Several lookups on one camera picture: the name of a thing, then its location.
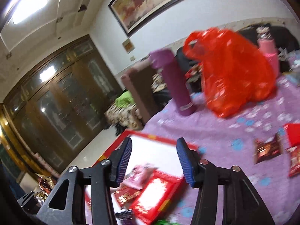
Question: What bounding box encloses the dark red chocolate packet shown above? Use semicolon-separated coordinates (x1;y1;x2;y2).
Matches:
254;133;282;164

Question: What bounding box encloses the dark purple snack packet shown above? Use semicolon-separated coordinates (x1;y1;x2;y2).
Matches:
115;209;136;225

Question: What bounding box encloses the red gold candy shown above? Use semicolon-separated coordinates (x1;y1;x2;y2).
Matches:
114;185;141;208

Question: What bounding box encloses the small red cartoon packet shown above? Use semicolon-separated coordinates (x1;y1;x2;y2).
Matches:
286;145;300;177

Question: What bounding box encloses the pink bear snack packet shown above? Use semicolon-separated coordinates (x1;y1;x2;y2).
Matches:
123;164;157;190

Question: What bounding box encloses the green snack packet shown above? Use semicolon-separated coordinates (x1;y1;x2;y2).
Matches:
155;219;180;225

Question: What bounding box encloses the shiny red snack packet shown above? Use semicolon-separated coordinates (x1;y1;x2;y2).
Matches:
284;123;300;147

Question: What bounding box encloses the purple floral tablecloth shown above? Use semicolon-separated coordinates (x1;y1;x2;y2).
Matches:
143;77;299;224

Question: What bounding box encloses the wooden glass door cabinet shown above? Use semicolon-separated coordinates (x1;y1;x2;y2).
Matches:
4;35;122;173

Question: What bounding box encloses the red gift box tray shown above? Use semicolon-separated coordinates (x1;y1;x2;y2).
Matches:
85;129;200;225

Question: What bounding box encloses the patterned blanket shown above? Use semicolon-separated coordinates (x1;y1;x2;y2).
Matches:
105;103;143;130

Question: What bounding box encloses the green cloth on bed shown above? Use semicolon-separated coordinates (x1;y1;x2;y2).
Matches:
115;91;135;108

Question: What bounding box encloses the orange plastic bag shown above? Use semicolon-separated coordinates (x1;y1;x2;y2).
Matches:
182;27;277;119

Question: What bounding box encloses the brown armchair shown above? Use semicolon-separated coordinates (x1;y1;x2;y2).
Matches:
121;58;159;125

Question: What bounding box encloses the black leather sofa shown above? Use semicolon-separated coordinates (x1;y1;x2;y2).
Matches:
154;23;300;108

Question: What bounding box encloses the patterned cloth on sofa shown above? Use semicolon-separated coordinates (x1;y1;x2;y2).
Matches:
151;73;167;93

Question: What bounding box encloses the pink thermos bottle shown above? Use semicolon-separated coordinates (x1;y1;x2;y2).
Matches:
256;26;280;78

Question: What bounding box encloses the purple thermos bottle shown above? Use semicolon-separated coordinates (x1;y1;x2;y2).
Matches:
149;49;196;116

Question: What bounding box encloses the wall plaque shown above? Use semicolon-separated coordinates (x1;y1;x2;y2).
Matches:
122;38;135;54

